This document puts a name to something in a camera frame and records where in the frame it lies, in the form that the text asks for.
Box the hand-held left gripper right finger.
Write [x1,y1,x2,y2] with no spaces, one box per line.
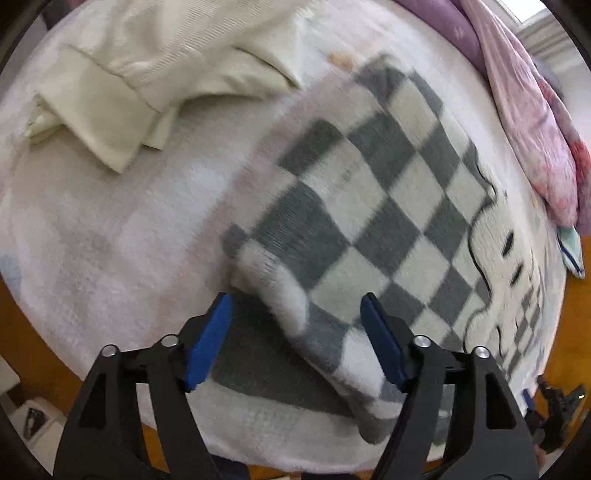
[360,292,541,480]

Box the light teal cloth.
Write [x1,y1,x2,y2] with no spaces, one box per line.
[556,225,586,279]

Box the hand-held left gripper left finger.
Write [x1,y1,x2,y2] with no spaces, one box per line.
[53,292,234,480]

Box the grey white checkered sweater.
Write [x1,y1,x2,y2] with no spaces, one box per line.
[222,53,555,446]

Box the cream ribbed garment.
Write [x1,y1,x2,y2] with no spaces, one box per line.
[23,0,305,175]

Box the window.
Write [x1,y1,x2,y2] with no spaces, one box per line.
[501,0,557,25]

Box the pink floral quilt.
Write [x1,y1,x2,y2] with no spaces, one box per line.
[457,0,591,228]

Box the white box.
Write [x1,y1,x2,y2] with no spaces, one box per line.
[0,355,70,464]

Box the white fleece blanket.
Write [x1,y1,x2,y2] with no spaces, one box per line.
[0,0,570,476]

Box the purple quilt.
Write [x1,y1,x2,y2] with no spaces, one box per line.
[397,0,491,77]

